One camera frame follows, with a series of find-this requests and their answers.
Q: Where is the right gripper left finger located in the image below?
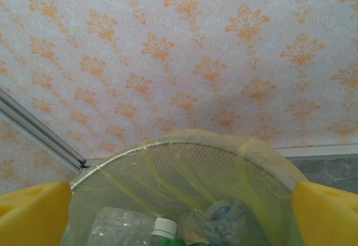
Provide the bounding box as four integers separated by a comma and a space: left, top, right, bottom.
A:
0, 181, 72, 246

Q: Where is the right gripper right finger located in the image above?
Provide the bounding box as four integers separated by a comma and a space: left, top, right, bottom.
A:
291, 181, 358, 246

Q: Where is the clear slim bottle blue cap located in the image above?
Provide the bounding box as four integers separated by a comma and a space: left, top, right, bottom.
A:
86, 206, 157, 246

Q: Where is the crushed clear bottle blue cap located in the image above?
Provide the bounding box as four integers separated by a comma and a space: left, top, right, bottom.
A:
178, 197, 254, 246

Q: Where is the small green label clear bottle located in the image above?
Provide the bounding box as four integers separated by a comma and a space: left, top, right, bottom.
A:
152, 217, 187, 246

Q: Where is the yellow trash bin with liner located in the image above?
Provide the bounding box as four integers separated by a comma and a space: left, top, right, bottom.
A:
60, 128, 308, 246

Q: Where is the round mesh waste bin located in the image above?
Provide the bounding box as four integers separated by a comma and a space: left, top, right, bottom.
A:
60, 139, 308, 246

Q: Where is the aluminium table end rail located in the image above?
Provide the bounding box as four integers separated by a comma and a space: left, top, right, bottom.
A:
274, 144, 358, 158

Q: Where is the aluminium frame post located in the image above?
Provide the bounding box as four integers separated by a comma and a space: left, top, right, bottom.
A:
0, 88, 88, 174

